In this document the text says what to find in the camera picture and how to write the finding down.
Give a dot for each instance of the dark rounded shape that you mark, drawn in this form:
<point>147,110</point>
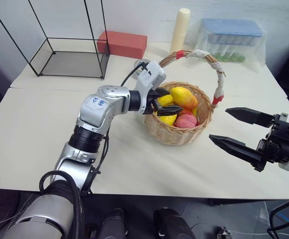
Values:
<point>171,224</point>
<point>113,224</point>

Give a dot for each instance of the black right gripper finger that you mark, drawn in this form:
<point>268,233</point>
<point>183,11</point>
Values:
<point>238,149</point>
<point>251,115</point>

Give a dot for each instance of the yellow banana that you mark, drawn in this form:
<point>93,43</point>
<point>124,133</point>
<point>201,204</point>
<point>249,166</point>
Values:
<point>166,100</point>

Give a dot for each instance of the red foam block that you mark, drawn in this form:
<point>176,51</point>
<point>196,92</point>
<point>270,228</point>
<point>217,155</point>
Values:
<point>122,43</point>

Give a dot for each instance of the large pink peach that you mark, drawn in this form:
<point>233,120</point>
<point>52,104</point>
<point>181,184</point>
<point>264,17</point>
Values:
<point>186,122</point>

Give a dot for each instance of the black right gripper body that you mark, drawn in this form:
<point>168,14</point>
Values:
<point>281,139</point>

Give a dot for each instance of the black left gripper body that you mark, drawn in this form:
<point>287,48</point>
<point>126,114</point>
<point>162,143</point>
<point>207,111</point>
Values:
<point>152,95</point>

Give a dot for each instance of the yellow lemon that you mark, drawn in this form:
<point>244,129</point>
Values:
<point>169,119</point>

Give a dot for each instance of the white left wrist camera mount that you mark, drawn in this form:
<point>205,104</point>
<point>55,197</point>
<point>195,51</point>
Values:
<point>149,73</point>

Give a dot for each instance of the grey round table grommet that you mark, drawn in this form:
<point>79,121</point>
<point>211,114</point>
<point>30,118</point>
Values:
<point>143,61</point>

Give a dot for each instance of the blue-lidded box in plastic bag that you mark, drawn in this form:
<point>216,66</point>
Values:
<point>231,35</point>

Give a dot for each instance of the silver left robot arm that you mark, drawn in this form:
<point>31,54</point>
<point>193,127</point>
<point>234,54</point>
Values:
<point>104,107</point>

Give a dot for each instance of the yellow red mango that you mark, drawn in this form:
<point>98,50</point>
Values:
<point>184,95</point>

